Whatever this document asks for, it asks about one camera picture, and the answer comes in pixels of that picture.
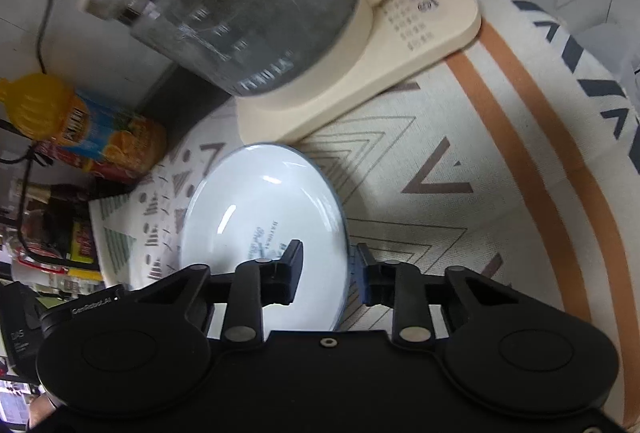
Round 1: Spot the white ceramic plate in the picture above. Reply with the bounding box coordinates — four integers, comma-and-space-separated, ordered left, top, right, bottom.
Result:
178, 144, 349, 332

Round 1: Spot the person's hand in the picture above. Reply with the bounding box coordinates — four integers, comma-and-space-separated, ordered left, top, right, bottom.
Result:
27, 394, 66, 432

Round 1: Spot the patterned woven table mat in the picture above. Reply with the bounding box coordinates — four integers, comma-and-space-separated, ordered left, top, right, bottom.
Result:
90, 0, 639, 431

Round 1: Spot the orange juice bottle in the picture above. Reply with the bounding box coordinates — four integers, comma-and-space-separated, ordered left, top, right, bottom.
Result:
1, 73, 166, 182

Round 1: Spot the dark soy sauce bottle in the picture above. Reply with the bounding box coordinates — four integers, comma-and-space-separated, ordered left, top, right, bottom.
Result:
21, 184, 98, 271

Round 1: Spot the cream kettle base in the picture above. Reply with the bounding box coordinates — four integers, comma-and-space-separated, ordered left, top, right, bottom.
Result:
236, 0, 482, 145

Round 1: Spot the white plastic bag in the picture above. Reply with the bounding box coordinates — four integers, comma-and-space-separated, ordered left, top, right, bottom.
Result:
563, 22, 639, 139

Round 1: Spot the black handle with GenRobot label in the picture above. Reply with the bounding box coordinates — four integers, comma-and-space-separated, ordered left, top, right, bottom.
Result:
0, 281, 132, 383

